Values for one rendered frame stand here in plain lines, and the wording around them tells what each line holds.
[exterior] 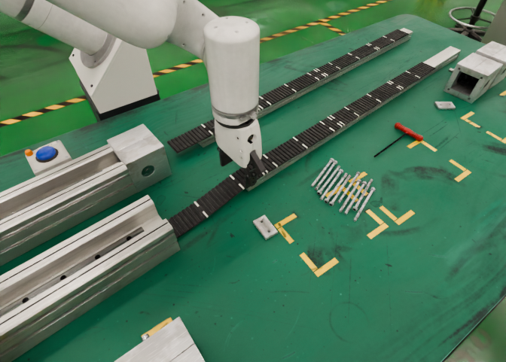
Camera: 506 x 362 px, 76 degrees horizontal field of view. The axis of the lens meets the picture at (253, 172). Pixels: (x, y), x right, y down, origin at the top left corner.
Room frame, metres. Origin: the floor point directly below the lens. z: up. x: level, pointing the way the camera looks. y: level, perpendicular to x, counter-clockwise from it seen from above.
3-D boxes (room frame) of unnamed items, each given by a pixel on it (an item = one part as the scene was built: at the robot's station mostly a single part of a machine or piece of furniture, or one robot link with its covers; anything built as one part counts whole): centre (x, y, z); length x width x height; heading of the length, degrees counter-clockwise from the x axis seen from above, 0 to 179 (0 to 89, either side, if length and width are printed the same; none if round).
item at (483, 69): (0.88, -0.66, 0.83); 0.11 x 0.10 x 0.10; 40
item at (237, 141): (0.48, 0.03, 0.95); 0.10 x 0.07 x 0.11; 40
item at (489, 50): (0.96, -0.75, 0.83); 0.11 x 0.10 x 0.10; 38
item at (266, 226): (0.37, -0.03, 0.78); 0.05 x 0.03 x 0.01; 32
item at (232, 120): (0.48, 0.03, 1.01); 0.09 x 0.08 x 0.03; 40
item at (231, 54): (0.48, 0.03, 1.09); 0.09 x 0.08 x 0.13; 20
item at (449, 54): (0.79, -0.35, 0.79); 0.96 x 0.04 x 0.03; 130
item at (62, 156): (0.52, 0.47, 0.81); 0.10 x 0.08 x 0.06; 40
